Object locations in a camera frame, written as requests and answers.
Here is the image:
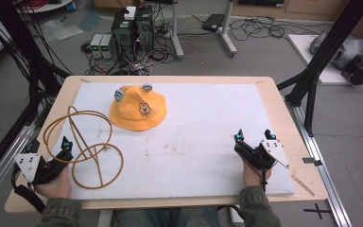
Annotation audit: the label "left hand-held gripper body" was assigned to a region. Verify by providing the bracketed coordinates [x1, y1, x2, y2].
[13, 150, 75, 186]

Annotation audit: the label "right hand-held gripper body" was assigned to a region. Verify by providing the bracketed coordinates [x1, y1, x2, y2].
[233, 138, 290, 171]

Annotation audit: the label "brown wire hat stand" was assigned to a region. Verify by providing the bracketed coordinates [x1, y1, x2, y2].
[43, 105, 125, 191]

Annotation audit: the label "yellow bucket hat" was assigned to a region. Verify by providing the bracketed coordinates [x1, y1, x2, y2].
[109, 82, 167, 132]

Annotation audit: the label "person's left hand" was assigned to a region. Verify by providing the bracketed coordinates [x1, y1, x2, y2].
[36, 165, 74, 200]

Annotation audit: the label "person's right hand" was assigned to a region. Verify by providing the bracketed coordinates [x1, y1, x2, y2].
[242, 160, 272, 188]

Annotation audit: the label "wooden table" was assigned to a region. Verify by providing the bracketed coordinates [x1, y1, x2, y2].
[4, 75, 329, 214]

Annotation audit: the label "white foam mat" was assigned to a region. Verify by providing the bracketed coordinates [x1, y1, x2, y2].
[51, 82, 296, 201]

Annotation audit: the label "tape strip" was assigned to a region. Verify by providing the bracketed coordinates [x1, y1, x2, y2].
[290, 174, 316, 198]

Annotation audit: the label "white floor board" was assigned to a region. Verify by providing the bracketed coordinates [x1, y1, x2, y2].
[286, 33, 363, 86]

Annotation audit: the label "grey desk leg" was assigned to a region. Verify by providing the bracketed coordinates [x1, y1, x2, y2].
[218, 0, 238, 59]
[169, 0, 185, 61]

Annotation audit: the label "grey power supply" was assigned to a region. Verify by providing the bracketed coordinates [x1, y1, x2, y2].
[90, 33, 104, 59]
[100, 34, 114, 60]

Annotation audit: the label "person's legs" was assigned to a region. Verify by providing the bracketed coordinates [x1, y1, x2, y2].
[112, 206, 221, 227]

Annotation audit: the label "black device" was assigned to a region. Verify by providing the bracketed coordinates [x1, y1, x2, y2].
[340, 58, 363, 86]

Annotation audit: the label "clear plastic sheet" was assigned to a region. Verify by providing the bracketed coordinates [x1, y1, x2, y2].
[40, 18, 85, 43]

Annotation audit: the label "flat black box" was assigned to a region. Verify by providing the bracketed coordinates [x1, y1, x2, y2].
[201, 13, 227, 33]

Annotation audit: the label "grey rounded device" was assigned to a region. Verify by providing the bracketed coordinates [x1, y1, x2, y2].
[309, 28, 363, 71]

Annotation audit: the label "black computer tower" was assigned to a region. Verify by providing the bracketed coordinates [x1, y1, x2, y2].
[134, 6, 155, 52]
[111, 10, 137, 61]

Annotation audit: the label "wooden cabinet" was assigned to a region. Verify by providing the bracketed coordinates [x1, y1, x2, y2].
[232, 0, 363, 41]

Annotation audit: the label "round white table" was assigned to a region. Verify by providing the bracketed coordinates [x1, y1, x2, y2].
[16, 0, 74, 14]

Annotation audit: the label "small white box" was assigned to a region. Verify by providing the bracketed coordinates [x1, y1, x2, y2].
[124, 6, 137, 21]

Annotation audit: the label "aluminium rail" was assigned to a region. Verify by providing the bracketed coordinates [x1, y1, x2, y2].
[284, 95, 354, 227]
[0, 122, 40, 212]

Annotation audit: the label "black gripper strap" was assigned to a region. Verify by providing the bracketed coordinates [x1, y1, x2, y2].
[10, 166, 47, 214]

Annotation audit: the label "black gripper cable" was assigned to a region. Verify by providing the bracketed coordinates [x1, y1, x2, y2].
[259, 169, 269, 194]

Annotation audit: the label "small metal bracket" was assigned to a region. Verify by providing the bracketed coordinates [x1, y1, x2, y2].
[302, 156, 323, 167]

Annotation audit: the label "black frame post with cables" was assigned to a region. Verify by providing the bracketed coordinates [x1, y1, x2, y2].
[0, 0, 71, 187]

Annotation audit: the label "loose black floor cables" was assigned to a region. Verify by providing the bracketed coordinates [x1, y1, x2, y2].
[229, 15, 324, 43]

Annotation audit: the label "tangled computer cables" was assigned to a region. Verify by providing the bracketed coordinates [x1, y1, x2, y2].
[80, 17, 175, 77]

